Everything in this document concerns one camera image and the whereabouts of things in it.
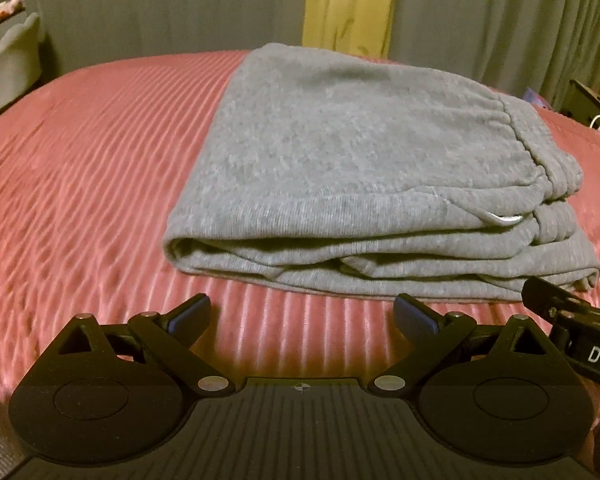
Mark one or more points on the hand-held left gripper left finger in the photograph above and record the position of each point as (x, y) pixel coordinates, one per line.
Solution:
(187, 316)

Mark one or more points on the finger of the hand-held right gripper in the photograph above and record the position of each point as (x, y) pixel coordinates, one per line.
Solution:
(547, 296)

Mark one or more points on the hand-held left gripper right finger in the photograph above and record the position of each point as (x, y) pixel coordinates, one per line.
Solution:
(414, 315)

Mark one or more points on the grey pants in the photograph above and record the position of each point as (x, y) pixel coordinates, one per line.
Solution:
(360, 160)

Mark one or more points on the pink ribbed blanket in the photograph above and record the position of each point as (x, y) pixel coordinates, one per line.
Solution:
(80, 185)

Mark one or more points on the dark box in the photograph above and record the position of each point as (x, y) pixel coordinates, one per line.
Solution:
(587, 95)

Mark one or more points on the grey cushion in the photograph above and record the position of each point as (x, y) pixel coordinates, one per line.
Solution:
(5, 70)

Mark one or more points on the grey curtain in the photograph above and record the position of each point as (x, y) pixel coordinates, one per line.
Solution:
(180, 5)

